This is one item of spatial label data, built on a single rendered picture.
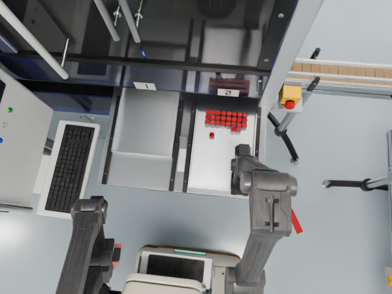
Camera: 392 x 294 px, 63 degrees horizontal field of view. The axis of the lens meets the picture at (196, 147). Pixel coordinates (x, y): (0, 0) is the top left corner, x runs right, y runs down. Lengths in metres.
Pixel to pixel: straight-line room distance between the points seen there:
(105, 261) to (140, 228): 1.28
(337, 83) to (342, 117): 1.03
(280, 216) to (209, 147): 0.78
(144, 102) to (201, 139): 0.31
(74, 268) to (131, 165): 0.71
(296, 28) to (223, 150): 0.63
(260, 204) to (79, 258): 0.42
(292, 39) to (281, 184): 0.47
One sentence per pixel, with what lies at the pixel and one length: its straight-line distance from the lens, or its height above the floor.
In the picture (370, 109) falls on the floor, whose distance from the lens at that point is 2.63.
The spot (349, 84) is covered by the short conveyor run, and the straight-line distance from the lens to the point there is 1.53.
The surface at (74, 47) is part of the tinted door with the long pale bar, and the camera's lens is 1.21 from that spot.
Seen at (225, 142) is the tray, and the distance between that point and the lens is 1.38.
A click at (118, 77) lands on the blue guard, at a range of 1.32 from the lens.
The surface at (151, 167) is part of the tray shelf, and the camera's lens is 1.38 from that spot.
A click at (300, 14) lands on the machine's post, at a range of 0.90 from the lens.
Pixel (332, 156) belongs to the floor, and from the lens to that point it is 2.42.
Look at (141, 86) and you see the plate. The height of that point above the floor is 1.02.
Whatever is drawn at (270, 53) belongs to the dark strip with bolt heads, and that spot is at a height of 1.32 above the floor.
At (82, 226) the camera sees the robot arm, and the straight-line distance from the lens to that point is 0.85.
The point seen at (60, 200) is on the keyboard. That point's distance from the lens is 1.55.
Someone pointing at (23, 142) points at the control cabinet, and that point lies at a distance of 1.50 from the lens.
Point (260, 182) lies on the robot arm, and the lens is 0.65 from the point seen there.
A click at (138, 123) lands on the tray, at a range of 1.44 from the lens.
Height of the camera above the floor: 2.21
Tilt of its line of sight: 75 degrees down
